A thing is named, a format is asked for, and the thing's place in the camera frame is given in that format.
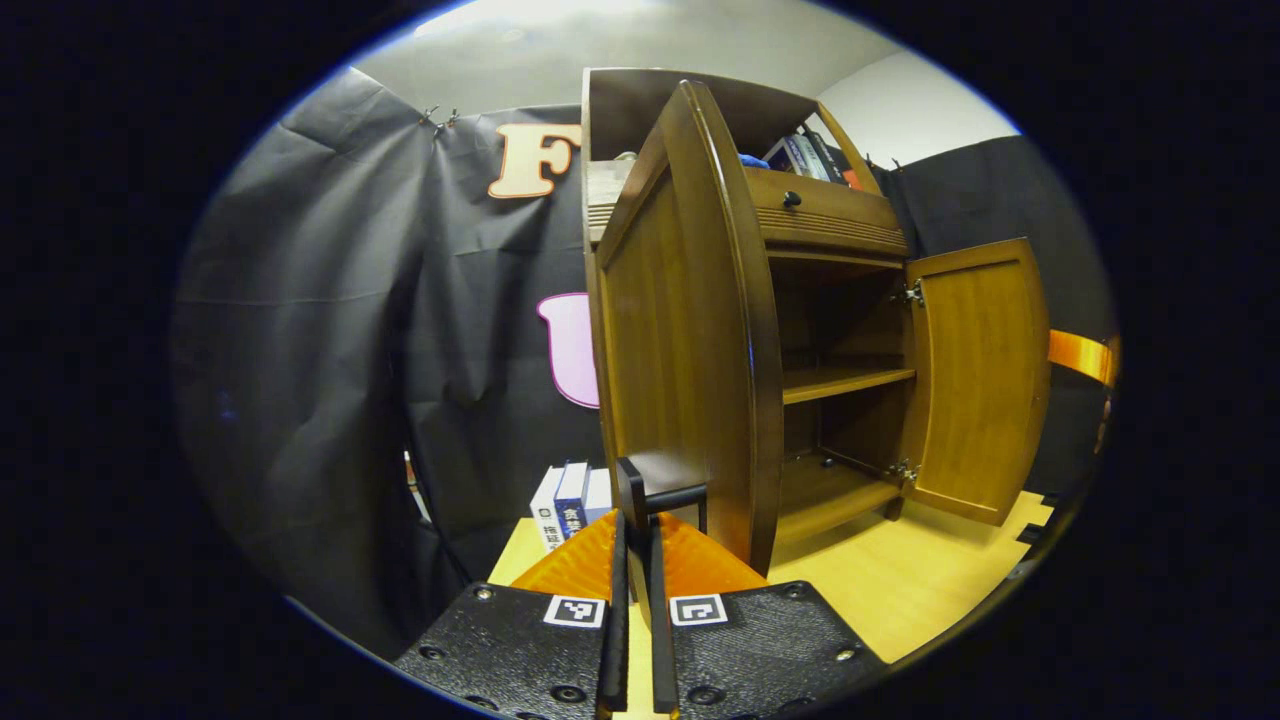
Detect wooden shoe cabinet door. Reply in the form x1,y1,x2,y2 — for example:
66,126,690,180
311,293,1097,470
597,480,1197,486
590,80,784,633
898,237,1052,527

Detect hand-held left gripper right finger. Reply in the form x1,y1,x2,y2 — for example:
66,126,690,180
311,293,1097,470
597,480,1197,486
648,515,886,720

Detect white blue spine book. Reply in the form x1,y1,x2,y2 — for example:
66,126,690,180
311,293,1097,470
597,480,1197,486
785,133,833,183

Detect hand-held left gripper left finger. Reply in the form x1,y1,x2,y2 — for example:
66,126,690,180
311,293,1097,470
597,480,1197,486
393,508,631,720

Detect wooden drawer with black knob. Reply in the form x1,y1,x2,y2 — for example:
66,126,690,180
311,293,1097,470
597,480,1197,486
585,160,909,259

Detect black backdrop cloth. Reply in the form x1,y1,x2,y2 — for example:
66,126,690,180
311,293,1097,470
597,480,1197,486
170,68,1116,661

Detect wooden double-door shoe cabinet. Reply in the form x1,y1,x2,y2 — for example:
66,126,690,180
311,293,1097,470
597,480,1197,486
582,68,917,549

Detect wooden inner shelf board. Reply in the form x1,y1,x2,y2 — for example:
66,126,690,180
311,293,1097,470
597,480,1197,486
782,366,917,406

